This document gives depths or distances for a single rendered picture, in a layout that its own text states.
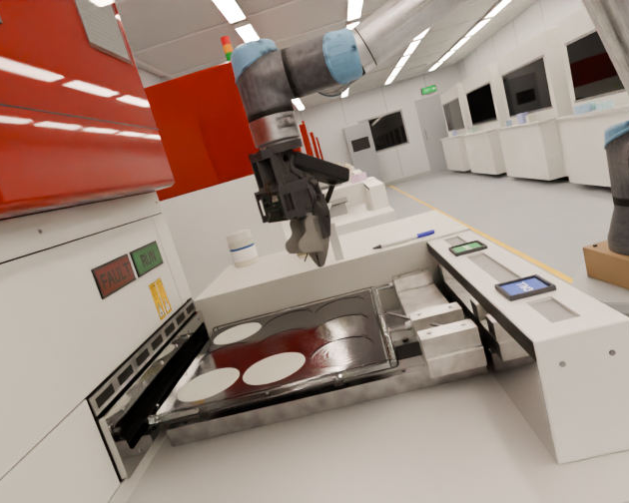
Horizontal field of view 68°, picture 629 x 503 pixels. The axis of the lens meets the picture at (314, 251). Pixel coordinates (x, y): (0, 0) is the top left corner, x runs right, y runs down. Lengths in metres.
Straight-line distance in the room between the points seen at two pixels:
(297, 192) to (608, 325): 0.45
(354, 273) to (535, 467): 0.58
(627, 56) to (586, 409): 0.48
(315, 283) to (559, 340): 0.62
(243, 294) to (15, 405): 0.57
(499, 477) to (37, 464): 0.49
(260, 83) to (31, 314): 0.44
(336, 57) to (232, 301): 0.58
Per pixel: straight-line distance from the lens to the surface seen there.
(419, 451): 0.62
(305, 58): 0.73
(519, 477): 0.57
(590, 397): 0.56
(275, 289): 1.04
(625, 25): 0.80
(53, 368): 0.66
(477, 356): 0.70
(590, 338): 0.53
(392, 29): 0.86
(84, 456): 0.69
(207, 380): 0.79
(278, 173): 0.73
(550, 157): 7.27
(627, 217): 0.98
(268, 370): 0.74
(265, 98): 0.74
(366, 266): 1.02
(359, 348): 0.72
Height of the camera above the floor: 1.18
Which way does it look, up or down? 10 degrees down
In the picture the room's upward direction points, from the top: 16 degrees counter-clockwise
